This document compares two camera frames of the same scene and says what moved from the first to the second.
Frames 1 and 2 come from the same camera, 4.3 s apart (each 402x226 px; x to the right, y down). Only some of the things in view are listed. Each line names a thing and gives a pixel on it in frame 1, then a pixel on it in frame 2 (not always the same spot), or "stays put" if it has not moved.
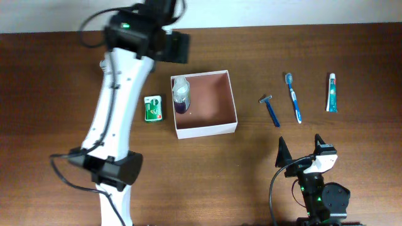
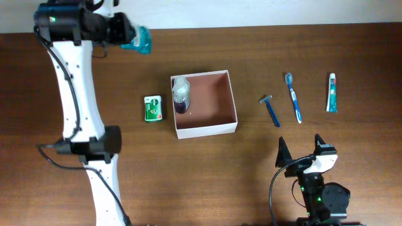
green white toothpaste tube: [331, 104] stays put
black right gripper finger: [284, 156] stays put
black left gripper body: [173, 51] → [116, 29]
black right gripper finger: [317, 137] stays put
